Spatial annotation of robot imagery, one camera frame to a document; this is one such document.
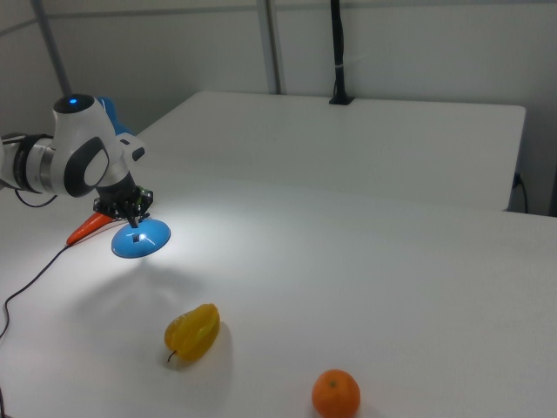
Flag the grey partition post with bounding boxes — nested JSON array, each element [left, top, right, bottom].
[[256, 0, 285, 95], [30, 0, 71, 100]]

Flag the orange toy mandarin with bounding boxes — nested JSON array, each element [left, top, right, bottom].
[[311, 368, 362, 418]]

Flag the orange toy carrot with leaves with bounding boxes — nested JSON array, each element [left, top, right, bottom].
[[65, 212, 111, 246]]

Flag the blue desk lamp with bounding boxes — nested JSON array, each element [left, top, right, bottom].
[[95, 96, 172, 260]]

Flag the black camera pole with clamp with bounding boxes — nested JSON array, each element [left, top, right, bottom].
[[328, 0, 356, 107]]

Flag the dark lamp power cable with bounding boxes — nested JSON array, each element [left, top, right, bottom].
[[0, 243, 74, 341]]

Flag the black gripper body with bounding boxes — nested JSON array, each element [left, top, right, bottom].
[[91, 173, 155, 219]]

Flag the yellow toy star fruit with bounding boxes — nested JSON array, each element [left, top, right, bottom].
[[164, 303, 221, 363]]

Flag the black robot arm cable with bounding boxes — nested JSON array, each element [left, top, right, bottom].
[[14, 187, 58, 209]]

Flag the black wall plug cable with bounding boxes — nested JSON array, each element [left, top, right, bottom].
[[513, 172, 530, 215]]

